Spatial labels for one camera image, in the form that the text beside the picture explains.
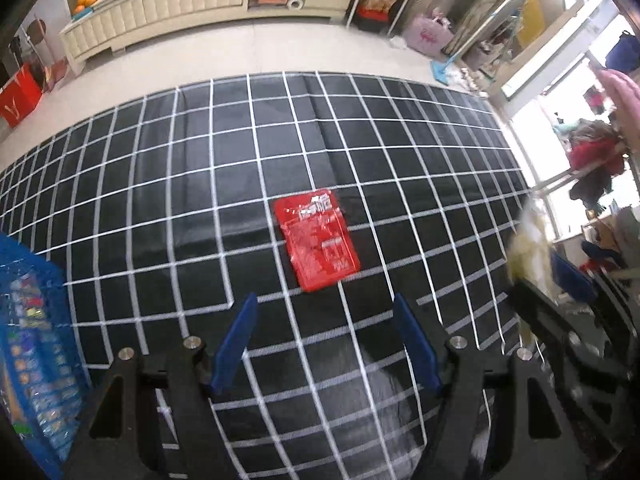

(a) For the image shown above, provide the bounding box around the blue plastic basket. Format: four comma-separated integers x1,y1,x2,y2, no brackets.
0,232,94,480

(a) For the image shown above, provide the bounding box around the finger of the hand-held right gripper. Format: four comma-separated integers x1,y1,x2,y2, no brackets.
550,251,599,307
509,277,576,353

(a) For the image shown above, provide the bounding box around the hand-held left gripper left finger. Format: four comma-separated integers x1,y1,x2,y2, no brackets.
65,292,259,480

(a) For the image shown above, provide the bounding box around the cream TV cabinet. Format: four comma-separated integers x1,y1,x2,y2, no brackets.
59,0,362,77

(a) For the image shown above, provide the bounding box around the black white grid tablecloth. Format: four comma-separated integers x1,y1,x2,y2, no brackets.
0,71,532,480

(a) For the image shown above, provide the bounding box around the yellow board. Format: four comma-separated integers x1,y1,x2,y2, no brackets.
516,0,544,52

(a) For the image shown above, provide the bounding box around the broom with dustpan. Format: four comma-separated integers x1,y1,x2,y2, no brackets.
25,17,70,94

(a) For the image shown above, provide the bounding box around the red snack packet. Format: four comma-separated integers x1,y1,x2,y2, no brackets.
273,188,362,292

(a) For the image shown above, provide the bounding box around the red paper bag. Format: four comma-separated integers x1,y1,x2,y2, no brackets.
0,65,46,129

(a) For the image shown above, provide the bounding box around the pink bag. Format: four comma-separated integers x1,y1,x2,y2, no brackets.
402,9,454,59

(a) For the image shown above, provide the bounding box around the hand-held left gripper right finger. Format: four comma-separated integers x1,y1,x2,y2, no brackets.
392,294,587,480

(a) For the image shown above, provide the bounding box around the pale yellow snack packet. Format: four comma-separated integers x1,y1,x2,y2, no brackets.
506,199,555,282

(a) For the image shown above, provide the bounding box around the light blue floor cloth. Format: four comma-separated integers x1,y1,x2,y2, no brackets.
430,57,459,84

